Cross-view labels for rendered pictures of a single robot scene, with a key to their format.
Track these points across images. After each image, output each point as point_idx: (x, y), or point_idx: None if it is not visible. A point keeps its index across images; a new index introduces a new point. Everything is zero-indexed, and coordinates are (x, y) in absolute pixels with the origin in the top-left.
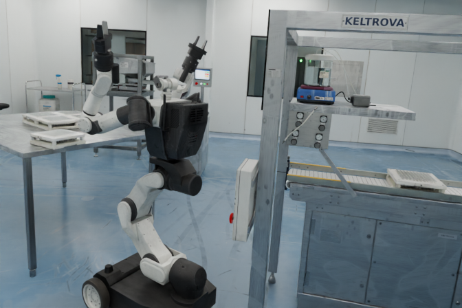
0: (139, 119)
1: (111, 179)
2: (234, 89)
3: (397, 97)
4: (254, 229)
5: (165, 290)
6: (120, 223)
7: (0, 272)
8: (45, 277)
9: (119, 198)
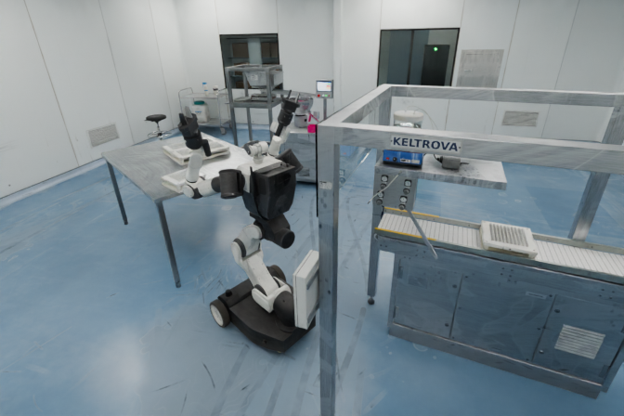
0: (228, 192)
1: None
2: (363, 86)
3: (539, 86)
4: (319, 310)
5: (272, 315)
6: None
7: (155, 282)
8: (188, 288)
9: None
